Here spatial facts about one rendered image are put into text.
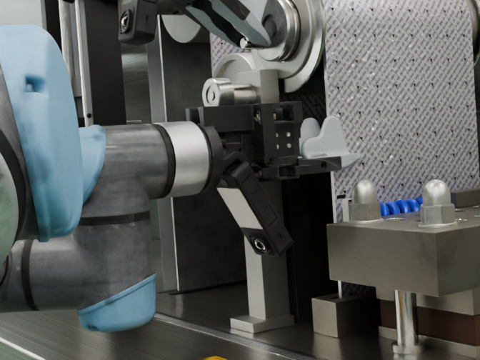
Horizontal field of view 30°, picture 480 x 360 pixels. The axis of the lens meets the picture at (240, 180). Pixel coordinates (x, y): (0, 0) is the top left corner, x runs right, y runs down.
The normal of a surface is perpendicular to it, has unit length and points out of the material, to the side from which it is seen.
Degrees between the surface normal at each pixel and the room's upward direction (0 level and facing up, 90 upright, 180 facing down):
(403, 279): 90
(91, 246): 89
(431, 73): 90
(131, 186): 90
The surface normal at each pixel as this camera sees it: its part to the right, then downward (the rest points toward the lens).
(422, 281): -0.84, 0.08
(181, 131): 0.33, -0.71
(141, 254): 0.77, -0.02
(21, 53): -0.07, -0.64
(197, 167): 0.55, 0.19
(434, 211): -0.45, 0.07
